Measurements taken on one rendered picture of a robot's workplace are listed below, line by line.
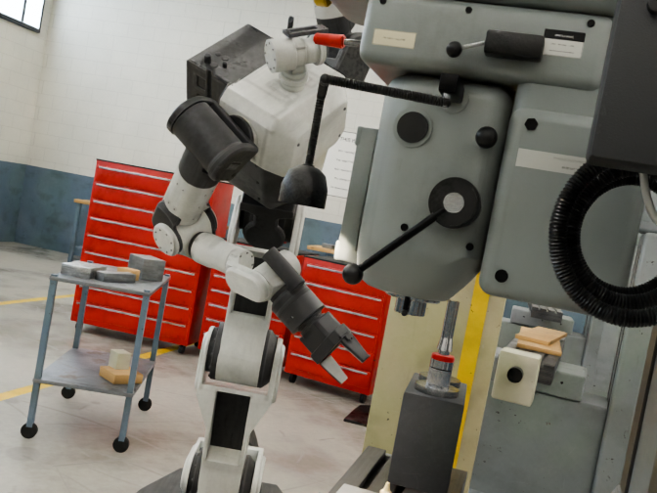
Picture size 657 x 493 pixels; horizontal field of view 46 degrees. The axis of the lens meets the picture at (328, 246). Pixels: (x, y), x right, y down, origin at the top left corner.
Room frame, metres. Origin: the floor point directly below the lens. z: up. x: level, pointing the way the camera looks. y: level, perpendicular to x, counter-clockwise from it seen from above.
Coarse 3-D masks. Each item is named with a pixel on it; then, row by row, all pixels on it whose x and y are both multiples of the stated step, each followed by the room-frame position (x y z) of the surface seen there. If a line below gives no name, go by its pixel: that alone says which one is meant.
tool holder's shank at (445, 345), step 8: (448, 304) 1.55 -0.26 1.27; (456, 304) 1.54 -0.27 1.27; (448, 312) 1.55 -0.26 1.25; (456, 312) 1.54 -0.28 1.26; (448, 320) 1.54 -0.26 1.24; (456, 320) 1.55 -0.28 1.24; (448, 328) 1.54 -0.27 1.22; (448, 336) 1.54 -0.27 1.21; (440, 344) 1.55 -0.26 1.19; (448, 344) 1.54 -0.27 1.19; (440, 352) 1.55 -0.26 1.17; (448, 352) 1.54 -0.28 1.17
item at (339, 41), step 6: (318, 36) 1.34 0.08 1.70; (324, 36) 1.34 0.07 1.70; (330, 36) 1.33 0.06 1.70; (336, 36) 1.33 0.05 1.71; (342, 36) 1.33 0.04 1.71; (318, 42) 1.34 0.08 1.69; (324, 42) 1.34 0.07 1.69; (330, 42) 1.33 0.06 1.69; (336, 42) 1.33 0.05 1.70; (342, 42) 1.33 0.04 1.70; (348, 42) 1.33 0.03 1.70; (354, 42) 1.33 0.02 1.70; (360, 42) 1.32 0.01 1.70; (342, 48) 1.34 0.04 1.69
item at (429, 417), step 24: (408, 384) 1.58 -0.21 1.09; (456, 384) 1.62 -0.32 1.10; (408, 408) 1.50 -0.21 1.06; (432, 408) 1.49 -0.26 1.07; (456, 408) 1.49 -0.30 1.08; (408, 432) 1.50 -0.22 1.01; (432, 432) 1.49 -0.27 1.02; (456, 432) 1.48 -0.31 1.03; (408, 456) 1.50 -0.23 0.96; (432, 456) 1.49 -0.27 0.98; (408, 480) 1.50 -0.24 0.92; (432, 480) 1.49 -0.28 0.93
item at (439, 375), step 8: (432, 360) 1.54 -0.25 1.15; (432, 368) 1.54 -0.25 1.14; (440, 368) 1.53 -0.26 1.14; (448, 368) 1.53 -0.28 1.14; (432, 376) 1.54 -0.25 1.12; (440, 376) 1.53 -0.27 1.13; (448, 376) 1.54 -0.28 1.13; (432, 384) 1.53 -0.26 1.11; (440, 384) 1.53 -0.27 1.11; (448, 384) 1.54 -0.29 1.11
